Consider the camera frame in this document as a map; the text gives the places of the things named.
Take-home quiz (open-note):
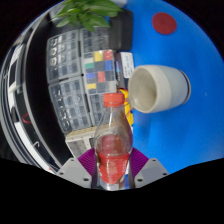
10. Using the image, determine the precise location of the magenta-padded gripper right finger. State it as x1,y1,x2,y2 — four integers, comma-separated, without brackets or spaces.
128,148,170,188

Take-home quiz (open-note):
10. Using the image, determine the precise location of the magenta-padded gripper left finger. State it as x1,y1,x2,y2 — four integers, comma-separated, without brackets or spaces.
55,147,100,189

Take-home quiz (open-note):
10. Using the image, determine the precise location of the black wall shelf unit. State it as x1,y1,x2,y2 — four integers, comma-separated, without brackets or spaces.
0,13,73,174

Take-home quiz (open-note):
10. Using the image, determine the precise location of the flat round red coaster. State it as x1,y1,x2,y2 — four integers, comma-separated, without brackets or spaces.
151,12,178,36

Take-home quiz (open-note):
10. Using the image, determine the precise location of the yellow multimeter with red leads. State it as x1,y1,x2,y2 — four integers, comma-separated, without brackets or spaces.
118,88,135,128

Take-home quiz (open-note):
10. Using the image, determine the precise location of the organizer with colourful drawers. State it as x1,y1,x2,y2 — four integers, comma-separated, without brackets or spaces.
83,49,118,95

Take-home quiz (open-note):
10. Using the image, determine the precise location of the clear bottle with red cap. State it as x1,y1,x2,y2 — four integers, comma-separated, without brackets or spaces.
93,92,134,191

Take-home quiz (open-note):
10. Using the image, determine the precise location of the black box with white label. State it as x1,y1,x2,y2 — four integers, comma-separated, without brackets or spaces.
115,51,135,89

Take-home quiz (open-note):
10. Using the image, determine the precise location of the green potted plant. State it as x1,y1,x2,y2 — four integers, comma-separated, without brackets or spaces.
54,0,124,33

